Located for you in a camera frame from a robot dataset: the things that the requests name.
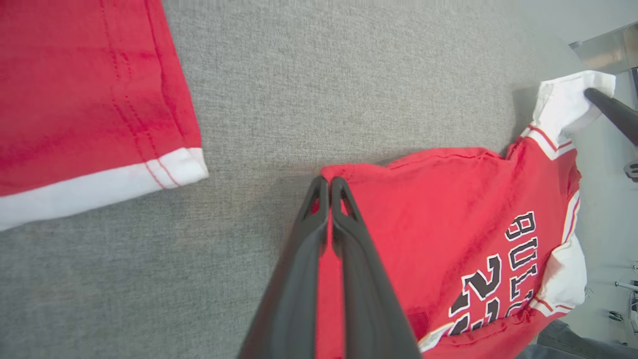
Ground grey metal floor rail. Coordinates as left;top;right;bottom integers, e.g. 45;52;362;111
568;21;638;75

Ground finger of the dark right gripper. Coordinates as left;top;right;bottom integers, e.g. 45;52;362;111
584;88;638;147

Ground red shorts white trim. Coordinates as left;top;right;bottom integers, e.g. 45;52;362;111
0;0;209;231

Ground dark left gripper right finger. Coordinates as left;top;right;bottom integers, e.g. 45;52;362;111
331;177;423;359

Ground dark grey cloth bundle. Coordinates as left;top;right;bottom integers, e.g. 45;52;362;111
516;319;638;359

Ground red Bulls jersey shirt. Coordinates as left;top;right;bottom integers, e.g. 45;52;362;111
315;70;617;359

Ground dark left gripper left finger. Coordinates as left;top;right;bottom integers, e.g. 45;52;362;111
238;176;330;359

